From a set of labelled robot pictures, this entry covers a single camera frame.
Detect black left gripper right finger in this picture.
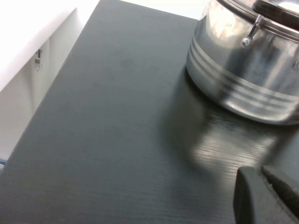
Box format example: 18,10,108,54
261,164,299,222

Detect stainless steel pot, black handles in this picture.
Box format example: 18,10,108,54
185,0,299,126

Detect white side ledge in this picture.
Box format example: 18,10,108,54
0,0,78,93

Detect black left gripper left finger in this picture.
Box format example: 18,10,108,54
233,166,299,224

